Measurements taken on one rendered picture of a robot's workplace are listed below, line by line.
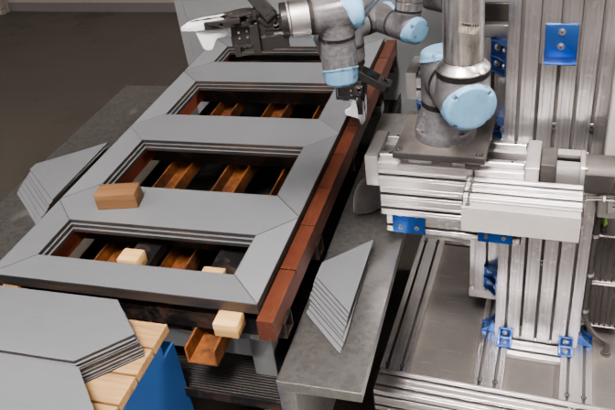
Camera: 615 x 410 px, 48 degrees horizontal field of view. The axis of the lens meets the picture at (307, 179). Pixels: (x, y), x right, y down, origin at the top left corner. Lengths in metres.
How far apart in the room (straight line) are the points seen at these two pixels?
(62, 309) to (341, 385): 0.67
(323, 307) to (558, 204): 0.62
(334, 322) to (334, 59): 0.66
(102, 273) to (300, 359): 0.54
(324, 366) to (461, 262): 1.10
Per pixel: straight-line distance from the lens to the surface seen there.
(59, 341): 1.67
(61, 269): 1.89
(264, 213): 1.88
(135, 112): 2.81
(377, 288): 1.85
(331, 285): 1.81
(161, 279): 1.74
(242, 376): 1.87
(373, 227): 2.05
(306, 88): 2.56
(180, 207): 1.98
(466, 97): 1.51
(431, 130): 1.71
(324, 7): 1.41
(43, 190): 2.38
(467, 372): 2.28
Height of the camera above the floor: 1.92
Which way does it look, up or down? 33 degrees down
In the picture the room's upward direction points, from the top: 8 degrees counter-clockwise
